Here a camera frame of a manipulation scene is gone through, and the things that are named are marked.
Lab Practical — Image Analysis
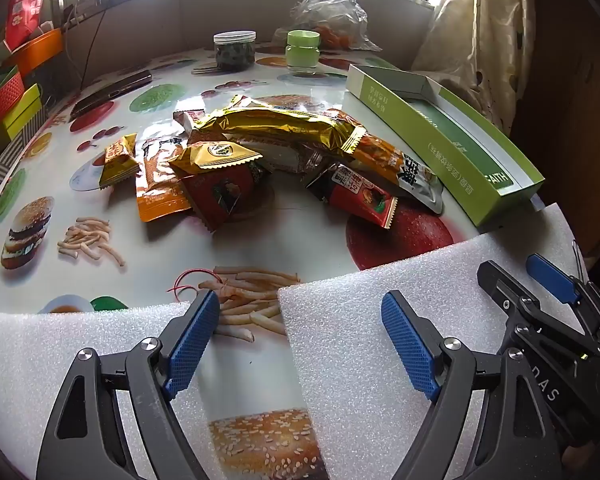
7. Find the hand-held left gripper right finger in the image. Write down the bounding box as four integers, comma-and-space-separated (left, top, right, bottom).
381, 290, 566, 480

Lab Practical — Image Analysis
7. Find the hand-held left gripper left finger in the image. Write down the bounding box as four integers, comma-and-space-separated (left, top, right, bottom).
35, 290, 221, 480

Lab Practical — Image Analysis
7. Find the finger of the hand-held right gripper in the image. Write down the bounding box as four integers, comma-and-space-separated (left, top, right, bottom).
477, 260, 543, 331
526, 253, 600, 321

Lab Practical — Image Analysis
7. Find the green cardboard box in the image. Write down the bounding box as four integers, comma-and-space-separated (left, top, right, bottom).
346, 63, 546, 227

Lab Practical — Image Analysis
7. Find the red snack packet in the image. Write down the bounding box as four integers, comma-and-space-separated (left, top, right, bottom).
180, 162, 272, 233
306, 162, 399, 229

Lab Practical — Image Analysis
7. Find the orange and white snack pouch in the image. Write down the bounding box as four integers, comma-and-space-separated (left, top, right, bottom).
350, 132, 446, 214

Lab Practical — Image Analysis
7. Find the orange snack packet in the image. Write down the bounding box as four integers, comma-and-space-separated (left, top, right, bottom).
136, 137, 194, 224

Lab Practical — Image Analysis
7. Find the gold packet with round emblem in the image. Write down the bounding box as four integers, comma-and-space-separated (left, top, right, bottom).
169, 140, 263, 181

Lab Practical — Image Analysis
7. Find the small yellow snack packet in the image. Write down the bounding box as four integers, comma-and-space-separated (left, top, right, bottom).
101, 134, 139, 189

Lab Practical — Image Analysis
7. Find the pink and white snack packet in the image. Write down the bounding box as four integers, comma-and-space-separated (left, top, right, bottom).
174, 109, 208, 132

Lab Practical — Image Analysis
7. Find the long gold snack bar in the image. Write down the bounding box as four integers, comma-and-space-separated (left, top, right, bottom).
190, 95, 367, 161

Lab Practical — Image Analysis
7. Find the white foam sheet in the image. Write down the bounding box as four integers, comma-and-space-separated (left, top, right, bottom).
277, 202, 589, 480
0, 301, 212, 480

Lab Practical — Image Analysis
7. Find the printed food tablecloth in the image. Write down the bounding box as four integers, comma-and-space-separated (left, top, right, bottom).
0, 45, 547, 480

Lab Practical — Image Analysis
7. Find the dark wooden cabinet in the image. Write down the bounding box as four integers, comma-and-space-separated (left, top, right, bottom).
509, 0, 600, 261

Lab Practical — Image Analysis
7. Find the cream floral curtain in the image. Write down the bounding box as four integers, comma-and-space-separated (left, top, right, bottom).
411, 0, 522, 132

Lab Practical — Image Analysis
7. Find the black smartphone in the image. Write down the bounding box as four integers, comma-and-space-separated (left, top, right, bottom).
70, 71, 153, 121

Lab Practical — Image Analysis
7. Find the yellow-green box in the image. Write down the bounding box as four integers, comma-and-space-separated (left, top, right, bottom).
2, 84, 44, 142

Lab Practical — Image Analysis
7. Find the bunch of orange tangerines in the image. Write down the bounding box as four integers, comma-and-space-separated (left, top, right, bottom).
310, 21, 362, 49

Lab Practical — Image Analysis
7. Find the clear jar with white lid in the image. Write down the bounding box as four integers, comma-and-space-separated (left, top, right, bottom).
213, 31, 257, 72

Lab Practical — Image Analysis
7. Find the green glass jar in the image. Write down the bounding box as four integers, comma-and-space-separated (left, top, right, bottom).
285, 30, 322, 74

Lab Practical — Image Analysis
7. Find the red ribbed box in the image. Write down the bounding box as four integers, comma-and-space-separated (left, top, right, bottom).
0, 66, 27, 143

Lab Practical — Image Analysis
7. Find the clear plastic bag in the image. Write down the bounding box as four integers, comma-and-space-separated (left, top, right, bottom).
272, 0, 382, 54

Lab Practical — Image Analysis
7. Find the orange box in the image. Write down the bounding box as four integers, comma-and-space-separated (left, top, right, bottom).
2, 28, 64, 74

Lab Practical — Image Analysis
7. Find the red paper bag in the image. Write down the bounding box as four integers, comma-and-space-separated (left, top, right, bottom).
5, 0, 57, 53

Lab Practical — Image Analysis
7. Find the thin red string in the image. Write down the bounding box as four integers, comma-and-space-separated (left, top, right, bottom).
167, 268, 217, 297

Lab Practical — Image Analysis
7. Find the thin black cable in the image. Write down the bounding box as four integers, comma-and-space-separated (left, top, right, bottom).
81, 0, 115, 92

